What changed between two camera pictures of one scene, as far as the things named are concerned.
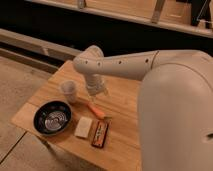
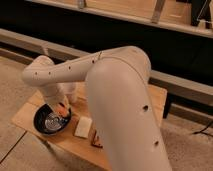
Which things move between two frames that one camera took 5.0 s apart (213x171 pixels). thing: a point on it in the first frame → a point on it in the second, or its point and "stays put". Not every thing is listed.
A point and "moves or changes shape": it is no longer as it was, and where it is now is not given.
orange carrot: (96, 111) moves or changes shape
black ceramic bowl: (52, 117) stays put
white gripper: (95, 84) → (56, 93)
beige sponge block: (83, 127) stays put
